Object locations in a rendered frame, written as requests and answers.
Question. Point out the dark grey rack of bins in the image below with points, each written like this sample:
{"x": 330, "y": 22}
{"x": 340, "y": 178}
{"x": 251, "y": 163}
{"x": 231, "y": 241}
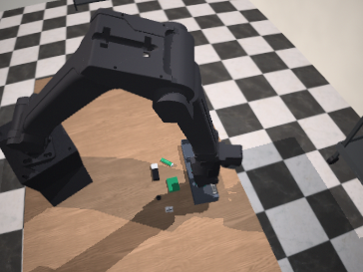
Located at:
{"x": 199, "y": 194}

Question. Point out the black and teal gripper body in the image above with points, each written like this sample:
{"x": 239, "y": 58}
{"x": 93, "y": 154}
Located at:
{"x": 200, "y": 174}

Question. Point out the green battery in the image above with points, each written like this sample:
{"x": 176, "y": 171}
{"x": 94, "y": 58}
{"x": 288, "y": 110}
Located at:
{"x": 167, "y": 162}

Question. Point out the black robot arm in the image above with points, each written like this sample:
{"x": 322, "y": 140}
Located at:
{"x": 111, "y": 53}

